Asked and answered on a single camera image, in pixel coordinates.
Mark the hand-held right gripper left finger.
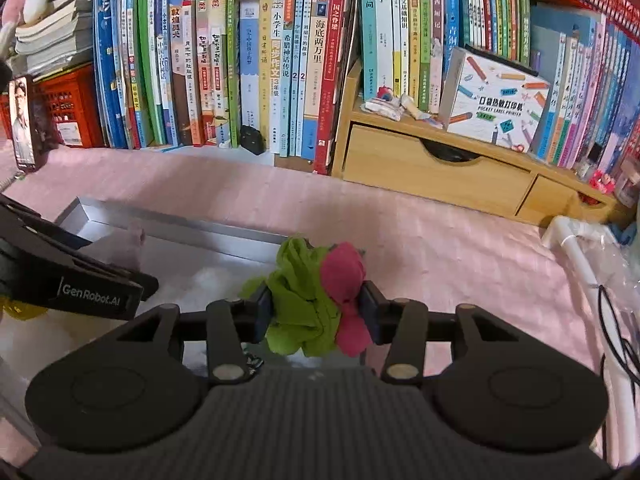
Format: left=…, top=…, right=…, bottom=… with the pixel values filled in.
left=116, top=281, right=272, bottom=386

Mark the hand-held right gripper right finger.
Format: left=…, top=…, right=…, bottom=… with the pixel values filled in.
left=361, top=281, right=523, bottom=386

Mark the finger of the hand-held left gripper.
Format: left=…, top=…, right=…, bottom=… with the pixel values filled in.
left=0, top=220, right=159, bottom=302
left=0, top=193, right=94, bottom=252

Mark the green cloth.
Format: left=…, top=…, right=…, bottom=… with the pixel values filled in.
left=239, top=237, right=344, bottom=359

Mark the red cloth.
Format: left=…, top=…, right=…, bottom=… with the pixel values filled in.
left=320, top=242, right=374, bottom=356

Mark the silver metal box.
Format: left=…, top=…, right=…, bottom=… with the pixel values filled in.
left=0, top=197, right=313, bottom=377

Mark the yellow cloth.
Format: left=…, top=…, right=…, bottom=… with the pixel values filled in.
left=0, top=297, right=49, bottom=322

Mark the pink table cover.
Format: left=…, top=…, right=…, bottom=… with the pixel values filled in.
left=0, top=144, right=640, bottom=467

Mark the red plastic crate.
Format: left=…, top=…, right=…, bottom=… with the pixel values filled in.
left=34, top=64, right=107, bottom=149
left=0, top=94, right=14, bottom=141

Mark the wooden drawer organizer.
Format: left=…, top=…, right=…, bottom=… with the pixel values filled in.
left=332, top=59, right=619, bottom=227

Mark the small black pouch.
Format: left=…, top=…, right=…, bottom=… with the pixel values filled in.
left=239, top=124, right=267, bottom=157

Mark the stack of flat paperback books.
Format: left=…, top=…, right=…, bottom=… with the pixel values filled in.
left=12, top=0, right=96, bottom=79

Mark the white plastic pipe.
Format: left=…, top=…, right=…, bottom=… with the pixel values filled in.
left=541, top=215, right=640, bottom=467

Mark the row of tall children's books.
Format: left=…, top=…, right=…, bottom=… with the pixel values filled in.
left=92, top=0, right=359, bottom=177

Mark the white printer box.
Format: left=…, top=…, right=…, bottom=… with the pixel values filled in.
left=439, top=45, right=552, bottom=156

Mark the clear plastic bag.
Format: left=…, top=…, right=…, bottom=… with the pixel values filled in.
left=594, top=220, right=640, bottom=322

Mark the small pink toy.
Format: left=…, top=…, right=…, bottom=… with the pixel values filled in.
left=588, top=169, right=617, bottom=196

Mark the small jar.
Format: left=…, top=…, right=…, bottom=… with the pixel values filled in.
left=614, top=157, right=640, bottom=209

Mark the row of purple-spined books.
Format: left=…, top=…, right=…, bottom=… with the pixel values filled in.
left=529, top=14, right=640, bottom=177

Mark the row of green-spined books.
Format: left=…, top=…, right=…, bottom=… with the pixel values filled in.
left=357, top=0, right=532, bottom=114

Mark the black cable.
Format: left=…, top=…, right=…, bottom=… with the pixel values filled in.
left=596, top=284, right=640, bottom=462

